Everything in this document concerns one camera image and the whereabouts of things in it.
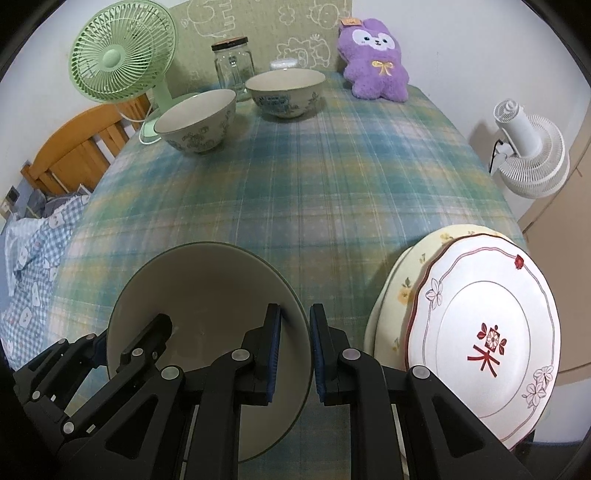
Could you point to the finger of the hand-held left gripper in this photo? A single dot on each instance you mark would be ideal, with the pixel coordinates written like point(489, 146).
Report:
point(147, 337)
point(99, 348)

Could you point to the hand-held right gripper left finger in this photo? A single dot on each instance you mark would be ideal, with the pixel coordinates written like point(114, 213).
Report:
point(273, 350)

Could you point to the white clip fan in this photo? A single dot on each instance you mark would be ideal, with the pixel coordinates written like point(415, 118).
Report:
point(535, 157)

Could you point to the yellow floral plate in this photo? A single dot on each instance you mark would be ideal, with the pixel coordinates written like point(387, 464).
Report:
point(401, 286)

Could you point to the glass jar with lid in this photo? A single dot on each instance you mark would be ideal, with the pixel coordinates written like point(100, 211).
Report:
point(233, 69)

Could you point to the grey striped cloth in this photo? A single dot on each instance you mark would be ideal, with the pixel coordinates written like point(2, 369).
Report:
point(41, 203)

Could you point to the cream ceramic bowl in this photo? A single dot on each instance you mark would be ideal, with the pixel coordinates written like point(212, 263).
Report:
point(198, 134)
point(203, 286)

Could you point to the wooden bed headboard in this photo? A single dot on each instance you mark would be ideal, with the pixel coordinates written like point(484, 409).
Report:
point(64, 152)

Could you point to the wall outlet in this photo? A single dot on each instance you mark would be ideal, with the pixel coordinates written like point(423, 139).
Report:
point(10, 196)

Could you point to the green printed board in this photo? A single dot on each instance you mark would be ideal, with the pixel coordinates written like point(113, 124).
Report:
point(286, 27)

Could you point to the cream bowl with blue print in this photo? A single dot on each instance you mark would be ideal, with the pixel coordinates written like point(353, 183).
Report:
point(286, 104)

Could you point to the white red-rimmed plate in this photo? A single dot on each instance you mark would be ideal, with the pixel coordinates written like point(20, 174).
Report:
point(461, 323)

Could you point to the cotton swab container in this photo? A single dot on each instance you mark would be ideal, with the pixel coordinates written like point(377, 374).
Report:
point(282, 63)

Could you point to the green desk fan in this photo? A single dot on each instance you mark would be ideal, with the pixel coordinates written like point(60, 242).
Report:
point(113, 57)

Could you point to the purple plush rabbit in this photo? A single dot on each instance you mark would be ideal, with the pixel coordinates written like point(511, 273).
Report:
point(374, 74)

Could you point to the blue checked bear blanket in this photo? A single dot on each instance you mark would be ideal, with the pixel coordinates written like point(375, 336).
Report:
point(27, 277)

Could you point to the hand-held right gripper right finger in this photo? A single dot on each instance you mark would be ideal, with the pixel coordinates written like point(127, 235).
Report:
point(318, 350)

